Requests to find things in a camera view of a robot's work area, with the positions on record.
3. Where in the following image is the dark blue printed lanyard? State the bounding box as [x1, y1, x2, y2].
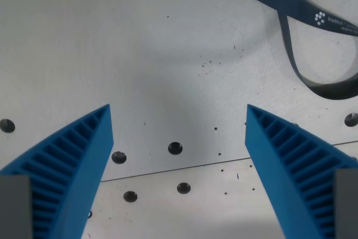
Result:
[206, 0, 358, 100]

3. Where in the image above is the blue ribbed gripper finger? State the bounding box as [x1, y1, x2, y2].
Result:
[244, 104, 358, 239]
[0, 104, 115, 239]

